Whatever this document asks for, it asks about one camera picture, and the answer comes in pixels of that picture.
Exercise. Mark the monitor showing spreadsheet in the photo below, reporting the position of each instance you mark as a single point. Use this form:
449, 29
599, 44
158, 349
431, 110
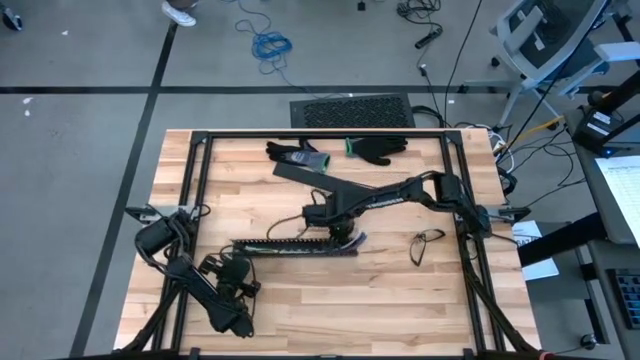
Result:
622, 195

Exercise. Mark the black box white labels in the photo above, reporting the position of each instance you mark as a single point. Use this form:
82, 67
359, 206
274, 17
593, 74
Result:
597, 127

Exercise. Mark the clear safety glasses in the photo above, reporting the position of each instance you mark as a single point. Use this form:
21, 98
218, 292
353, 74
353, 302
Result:
416, 252

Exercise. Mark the black desk beam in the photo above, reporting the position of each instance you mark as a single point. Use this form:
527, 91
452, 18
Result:
560, 240

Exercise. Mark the dark grey desk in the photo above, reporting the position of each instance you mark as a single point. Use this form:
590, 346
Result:
597, 260

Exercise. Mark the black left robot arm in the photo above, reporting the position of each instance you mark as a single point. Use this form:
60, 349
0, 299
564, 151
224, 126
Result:
160, 237

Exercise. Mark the grey mesh office chair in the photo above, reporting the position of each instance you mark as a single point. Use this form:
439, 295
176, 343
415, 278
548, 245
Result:
540, 45

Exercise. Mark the black work glove green cuff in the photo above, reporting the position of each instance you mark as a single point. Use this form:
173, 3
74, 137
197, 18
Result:
380, 149

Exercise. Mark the black perforated box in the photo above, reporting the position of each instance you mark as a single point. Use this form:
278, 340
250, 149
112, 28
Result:
350, 112

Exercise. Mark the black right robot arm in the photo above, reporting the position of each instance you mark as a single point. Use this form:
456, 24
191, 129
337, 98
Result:
390, 200

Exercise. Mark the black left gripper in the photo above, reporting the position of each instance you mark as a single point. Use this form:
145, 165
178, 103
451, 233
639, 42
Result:
234, 275

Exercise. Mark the black power strip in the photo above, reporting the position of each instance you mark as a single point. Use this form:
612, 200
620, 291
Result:
428, 39

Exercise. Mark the black keyboard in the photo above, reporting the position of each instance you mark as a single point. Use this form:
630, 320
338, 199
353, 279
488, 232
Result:
627, 300

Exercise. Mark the person's foot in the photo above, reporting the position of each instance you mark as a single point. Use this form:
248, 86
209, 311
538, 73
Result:
177, 15

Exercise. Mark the black caster wheel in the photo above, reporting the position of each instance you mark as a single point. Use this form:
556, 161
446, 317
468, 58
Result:
11, 19
590, 341

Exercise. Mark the white paper sheet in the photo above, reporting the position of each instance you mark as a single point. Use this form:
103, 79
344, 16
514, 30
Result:
542, 270

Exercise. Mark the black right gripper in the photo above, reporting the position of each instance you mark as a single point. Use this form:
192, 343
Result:
345, 220

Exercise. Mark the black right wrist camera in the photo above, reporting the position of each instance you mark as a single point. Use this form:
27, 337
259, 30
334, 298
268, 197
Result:
316, 215

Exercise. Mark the black duct cover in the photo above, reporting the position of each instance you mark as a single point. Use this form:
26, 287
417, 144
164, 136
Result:
300, 175

